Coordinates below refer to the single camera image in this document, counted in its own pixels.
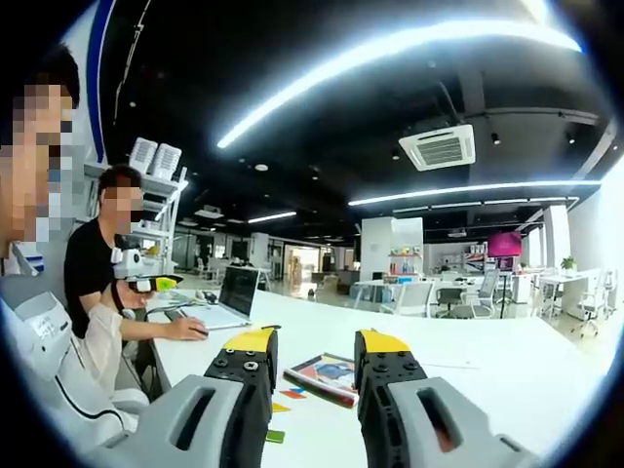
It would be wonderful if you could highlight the white office desk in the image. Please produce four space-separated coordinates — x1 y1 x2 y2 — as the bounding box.
535 269 604 321

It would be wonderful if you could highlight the pink display screen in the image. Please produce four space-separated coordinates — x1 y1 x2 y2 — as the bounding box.
487 231 524 259

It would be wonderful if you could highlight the white office chair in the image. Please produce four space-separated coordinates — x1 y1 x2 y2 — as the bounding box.
469 269 502 319
570 271 608 338

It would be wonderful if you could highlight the long ceiling light strip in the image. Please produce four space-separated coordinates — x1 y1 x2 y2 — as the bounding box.
216 19 582 150

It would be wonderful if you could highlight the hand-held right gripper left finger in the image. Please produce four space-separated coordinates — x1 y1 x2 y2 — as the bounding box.
90 327 280 468

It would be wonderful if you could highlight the white chest device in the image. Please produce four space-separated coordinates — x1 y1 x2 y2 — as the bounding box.
0 277 75 382

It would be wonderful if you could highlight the black device cable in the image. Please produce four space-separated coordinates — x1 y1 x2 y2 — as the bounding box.
53 373 126 433

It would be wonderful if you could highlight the white slatted basket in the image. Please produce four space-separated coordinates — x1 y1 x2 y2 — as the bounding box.
148 143 183 179
129 136 158 175

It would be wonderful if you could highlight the silver laptop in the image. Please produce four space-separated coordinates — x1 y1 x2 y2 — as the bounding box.
178 265 261 332

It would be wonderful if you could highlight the ceiling air conditioner unit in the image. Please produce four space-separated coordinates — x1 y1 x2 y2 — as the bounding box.
398 123 477 173

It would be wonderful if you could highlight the white shelf rack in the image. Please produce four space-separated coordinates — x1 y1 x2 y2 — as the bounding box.
85 163 189 275

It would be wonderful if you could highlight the person's left hand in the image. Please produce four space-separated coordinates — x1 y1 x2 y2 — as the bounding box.
121 281 148 310

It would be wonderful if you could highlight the colourful pattern sheet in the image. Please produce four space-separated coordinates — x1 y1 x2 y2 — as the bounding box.
283 352 361 409

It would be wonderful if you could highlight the person's head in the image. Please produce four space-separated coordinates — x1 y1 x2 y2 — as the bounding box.
0 43 82 245

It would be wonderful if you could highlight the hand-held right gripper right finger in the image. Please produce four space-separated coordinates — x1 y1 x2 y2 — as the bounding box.
354 330 543 468

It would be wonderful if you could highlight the short ceiling light strip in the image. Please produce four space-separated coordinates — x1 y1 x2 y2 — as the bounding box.
247 211 298 225

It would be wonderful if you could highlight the grey office chair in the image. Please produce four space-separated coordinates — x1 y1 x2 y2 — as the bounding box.
435 287 465 319

